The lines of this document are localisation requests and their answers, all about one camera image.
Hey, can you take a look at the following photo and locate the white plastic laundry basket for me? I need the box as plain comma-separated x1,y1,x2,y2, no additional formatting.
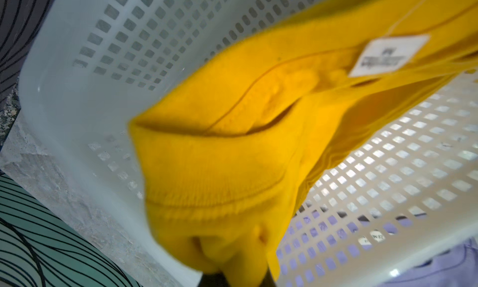
19,0,478,287

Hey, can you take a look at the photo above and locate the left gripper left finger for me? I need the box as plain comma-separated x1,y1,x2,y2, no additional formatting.
198,273,228,287

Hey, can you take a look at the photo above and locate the purple t-shirt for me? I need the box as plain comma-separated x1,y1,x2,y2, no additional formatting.
276,212,478,287

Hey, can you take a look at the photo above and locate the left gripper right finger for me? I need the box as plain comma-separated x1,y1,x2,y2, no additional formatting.
259,272,276,287

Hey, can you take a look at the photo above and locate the yellow t-shirt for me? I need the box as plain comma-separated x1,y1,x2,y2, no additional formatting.
128,0,478,287

